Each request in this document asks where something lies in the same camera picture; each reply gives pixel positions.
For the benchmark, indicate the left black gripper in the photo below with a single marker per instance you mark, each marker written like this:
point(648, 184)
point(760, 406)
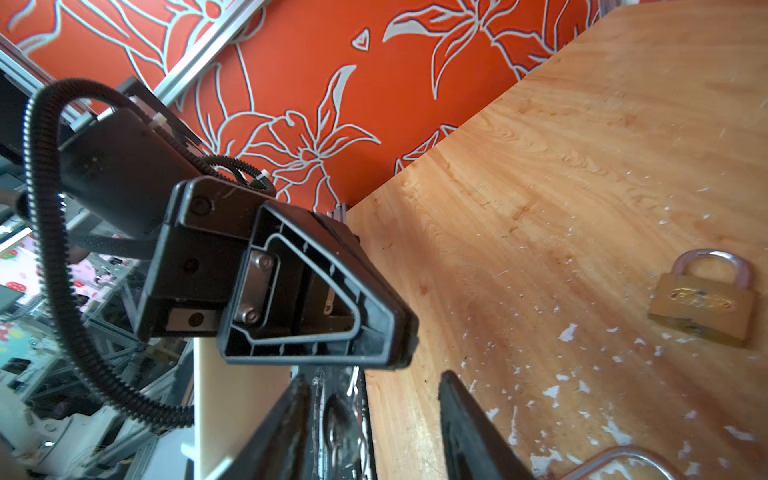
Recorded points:
point(274, 284)

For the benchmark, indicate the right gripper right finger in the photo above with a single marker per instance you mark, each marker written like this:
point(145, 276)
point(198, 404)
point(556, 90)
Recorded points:
point(473, 448)

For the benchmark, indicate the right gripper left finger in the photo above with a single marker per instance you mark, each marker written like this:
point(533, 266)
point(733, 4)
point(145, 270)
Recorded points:
point(276, 449)

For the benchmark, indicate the small brass padlock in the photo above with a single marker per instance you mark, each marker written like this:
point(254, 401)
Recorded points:
point(714, 310)

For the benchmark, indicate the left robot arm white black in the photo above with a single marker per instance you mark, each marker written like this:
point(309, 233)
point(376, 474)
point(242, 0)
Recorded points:
point(111, 171)

